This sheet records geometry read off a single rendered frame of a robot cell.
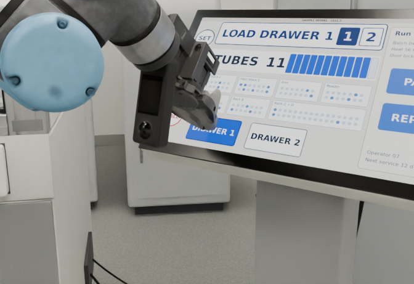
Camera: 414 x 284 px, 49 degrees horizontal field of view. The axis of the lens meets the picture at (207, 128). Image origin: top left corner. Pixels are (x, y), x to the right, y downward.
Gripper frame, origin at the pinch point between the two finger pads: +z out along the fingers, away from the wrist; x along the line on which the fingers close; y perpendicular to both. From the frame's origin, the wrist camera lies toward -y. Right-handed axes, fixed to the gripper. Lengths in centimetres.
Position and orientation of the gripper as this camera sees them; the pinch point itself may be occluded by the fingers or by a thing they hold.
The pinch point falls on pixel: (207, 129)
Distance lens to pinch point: 74.1
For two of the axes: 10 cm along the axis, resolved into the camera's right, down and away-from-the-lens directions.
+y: 3.3, -8.8, 3.4
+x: -8.6, -1.3, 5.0
